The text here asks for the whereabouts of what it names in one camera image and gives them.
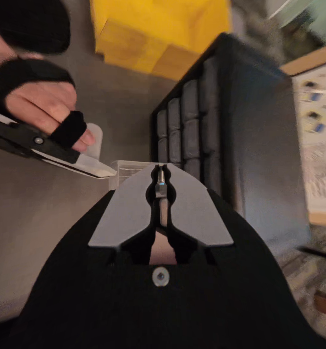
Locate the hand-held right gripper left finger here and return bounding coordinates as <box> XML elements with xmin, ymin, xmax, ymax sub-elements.
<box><xmin>89</xmin><ymin>164</ymin><xmax>157</xmax><ymax>250</ymax></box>

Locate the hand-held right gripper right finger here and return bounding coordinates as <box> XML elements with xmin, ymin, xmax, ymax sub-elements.
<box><xmin>164</xmin><ymin>163</ymin><xmax>234</xmax><ymax>248</ymax></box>

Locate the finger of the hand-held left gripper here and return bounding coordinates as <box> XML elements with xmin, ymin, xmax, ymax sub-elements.
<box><xmin>83</xmin><ymin>123</ymin><xmax>104</xmax><ymax>161</ymax></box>
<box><xmin>30</xmin><ymin>150</ymin><xmax>117</xmax><ymax>179</ymax></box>

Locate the clear plastic drawer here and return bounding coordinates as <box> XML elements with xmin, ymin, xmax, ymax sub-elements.
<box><xmin>109</xmin><ymin>160</ymin><xmax>159</xmax><ymax>190</ymax></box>

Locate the small metal screw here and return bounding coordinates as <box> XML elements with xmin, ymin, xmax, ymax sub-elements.
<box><xmin>156</xmin><ymin>168</ymin><xmax>167</xmax><ymax>198</ymax></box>

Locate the black drawer cabinet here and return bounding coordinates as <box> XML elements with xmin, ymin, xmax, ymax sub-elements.
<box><xmin>151</xmin><ymin>33</ymin><xmax>311</xmax><ymax>257</ymax></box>

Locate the yellow plastic bin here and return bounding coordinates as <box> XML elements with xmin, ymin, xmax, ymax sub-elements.
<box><xmin>90</xmin><ymin>0</ymin><xmax>233</xmax><ymax>81</ymax></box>

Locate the person's left hand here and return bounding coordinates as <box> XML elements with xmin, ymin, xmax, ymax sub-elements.
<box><xmin>0</xmin><ymin>33</ymin><xmax>97</xmax><ymax>153</ymax></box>

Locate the printed instruction sheet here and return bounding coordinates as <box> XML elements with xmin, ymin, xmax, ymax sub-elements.
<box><xmin>291</xmin><ymin>74</ymin><xmax>326</xmax><ymax>216</ymax></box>

